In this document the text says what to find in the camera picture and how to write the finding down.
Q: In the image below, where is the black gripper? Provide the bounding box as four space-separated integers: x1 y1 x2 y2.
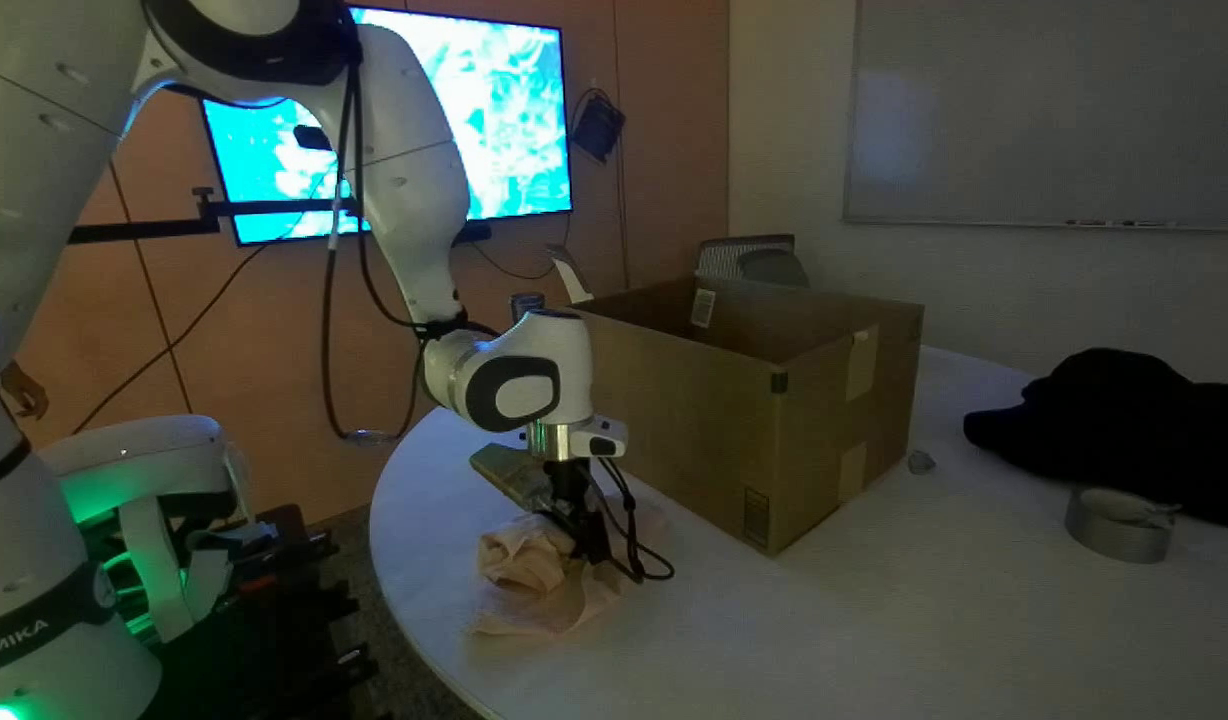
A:
543 453 620 564

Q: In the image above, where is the peach cloth towel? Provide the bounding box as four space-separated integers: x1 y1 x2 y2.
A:
468 513 648 645

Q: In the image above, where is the white green-lit robot base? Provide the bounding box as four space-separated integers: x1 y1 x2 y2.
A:
41 414 248 647

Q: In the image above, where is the brown cardboard box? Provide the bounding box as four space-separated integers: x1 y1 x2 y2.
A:
550 244 927 558

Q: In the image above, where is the grey chair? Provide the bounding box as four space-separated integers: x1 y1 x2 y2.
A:
688 232 816 293

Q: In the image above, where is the black robot cart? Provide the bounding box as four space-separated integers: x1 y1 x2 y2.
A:
136 499 386 720

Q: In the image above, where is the grey tape roll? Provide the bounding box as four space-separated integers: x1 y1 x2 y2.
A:
1064 484 1183 567

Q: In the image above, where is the black jacket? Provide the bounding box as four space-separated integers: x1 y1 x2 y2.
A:
961 343 1228 535

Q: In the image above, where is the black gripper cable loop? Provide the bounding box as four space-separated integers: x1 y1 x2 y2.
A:
591 453 681 588

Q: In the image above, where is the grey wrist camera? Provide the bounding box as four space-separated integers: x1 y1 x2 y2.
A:
466 441 563 515

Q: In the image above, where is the thin black wall cable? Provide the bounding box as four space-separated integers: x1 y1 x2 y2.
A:
67 242 268 438
607 143 638 293

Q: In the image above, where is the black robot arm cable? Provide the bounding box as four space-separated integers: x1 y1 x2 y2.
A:
317 62 437 453

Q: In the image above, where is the wall-mounted TV screen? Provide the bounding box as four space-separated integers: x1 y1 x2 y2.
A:
196 3 579 254

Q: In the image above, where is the black wall device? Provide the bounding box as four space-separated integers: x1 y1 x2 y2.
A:
567 88 628 169

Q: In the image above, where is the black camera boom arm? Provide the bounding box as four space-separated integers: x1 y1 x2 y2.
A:
64 187 366 254

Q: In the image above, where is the white wall whiteboard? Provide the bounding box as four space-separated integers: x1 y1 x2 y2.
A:
845 0 1228 242

